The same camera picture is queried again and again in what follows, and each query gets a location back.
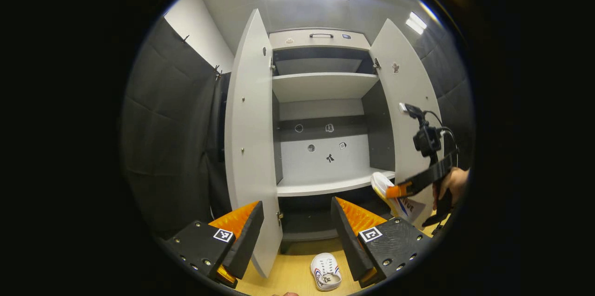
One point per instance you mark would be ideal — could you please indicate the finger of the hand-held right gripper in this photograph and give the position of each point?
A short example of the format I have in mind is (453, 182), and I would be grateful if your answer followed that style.
(437, 219)
(430, 175)

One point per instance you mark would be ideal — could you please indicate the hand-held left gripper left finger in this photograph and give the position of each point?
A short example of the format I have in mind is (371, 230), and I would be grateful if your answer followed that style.
(246, 240)

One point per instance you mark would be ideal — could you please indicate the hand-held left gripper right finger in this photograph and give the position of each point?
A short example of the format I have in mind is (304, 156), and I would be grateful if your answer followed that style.
(348, 245)

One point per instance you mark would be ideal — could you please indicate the white striped shoe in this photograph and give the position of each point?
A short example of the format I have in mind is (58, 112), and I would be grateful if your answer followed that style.
(325, 270)
(381, 182)

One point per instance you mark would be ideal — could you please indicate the grey shoe cabinet door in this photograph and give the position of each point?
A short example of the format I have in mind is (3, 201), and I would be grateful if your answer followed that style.
(253, 147)
(404, 87)

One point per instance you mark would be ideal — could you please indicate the grey shoe cabinet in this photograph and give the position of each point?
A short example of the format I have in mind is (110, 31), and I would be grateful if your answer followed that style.
(320, 87)

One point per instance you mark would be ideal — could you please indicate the metal door hinge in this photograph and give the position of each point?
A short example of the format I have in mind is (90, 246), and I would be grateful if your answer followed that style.
(279, 217)
(272, 64)
(376, 63)

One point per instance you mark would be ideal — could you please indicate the grey cabinet drawer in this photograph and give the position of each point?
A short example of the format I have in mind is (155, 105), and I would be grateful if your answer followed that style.
(297, 40)

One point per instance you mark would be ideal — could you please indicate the black quilted curtain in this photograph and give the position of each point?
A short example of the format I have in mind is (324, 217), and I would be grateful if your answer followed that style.
(167, 138)
(448, 87)

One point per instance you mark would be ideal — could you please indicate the small ceiling light panel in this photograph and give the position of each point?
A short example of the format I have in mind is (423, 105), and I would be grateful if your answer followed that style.
(416, 23)

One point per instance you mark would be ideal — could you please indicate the black backdrop cloth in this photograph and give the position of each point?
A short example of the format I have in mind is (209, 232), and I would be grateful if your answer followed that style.
(223, 124)

